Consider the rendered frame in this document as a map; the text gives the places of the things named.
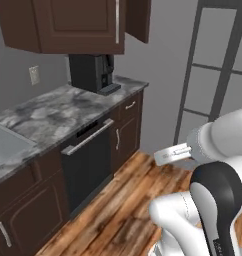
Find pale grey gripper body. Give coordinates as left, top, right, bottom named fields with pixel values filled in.
left=153, top=142, right=193, bottom=167

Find narrow brown base cabinet door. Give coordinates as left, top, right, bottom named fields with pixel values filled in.
left=111, top=114, right=141, bottom=174

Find wide brown base cabinet door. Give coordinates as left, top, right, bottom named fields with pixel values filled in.
left=0, top=169, right=70, bottom=256

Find small brown drawer front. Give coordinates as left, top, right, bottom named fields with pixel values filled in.
left=118, top=93, right=142, bottom=124

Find black dishwasher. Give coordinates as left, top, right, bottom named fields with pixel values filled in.
left=60, top=114, right=115, bottom=218

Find black coffee machine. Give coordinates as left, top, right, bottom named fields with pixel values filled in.
left=68, top=53, right=122, bottom=97

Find brown panel under sink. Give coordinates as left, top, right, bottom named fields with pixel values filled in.
left=0, top=148, right=63, bottom=217

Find grey sink basin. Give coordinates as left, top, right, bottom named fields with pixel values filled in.
left=0, top=121, right=38, bottom=172

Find silver narrow door handle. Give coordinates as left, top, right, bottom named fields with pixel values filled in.
left=114, top=128, right=121, bottom=151

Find silver drawer handle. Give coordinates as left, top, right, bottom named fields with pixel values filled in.
left=124, top=100, right=138, bottom=111

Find silver dishwasher handle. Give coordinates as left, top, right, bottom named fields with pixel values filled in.
left=60, top=118, right=115, bottom=157

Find grey window frame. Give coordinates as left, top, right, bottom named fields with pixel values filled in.
left=172, top=0, right=242, bottom=147

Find brown open wall cabinet door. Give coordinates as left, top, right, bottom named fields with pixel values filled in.
left=125, top=0, right=153, bottom=45

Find silver wall cabinet door handle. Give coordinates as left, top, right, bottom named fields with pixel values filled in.
left=114, top=0, right=121, bottom=45

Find white wall outlet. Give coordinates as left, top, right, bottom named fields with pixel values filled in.
left=28, top=65, right=41, bottom=86

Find brown closed wall cabinet door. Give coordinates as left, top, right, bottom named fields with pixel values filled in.
left=32, top=0, right=126, bottom=55

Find silver wide door handle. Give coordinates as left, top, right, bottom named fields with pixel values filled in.
left=0, top=221, right=13, bottom=249

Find dark brown wall cabinet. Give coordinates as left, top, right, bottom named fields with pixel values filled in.
left=0, top=0, right=127, bottom=56

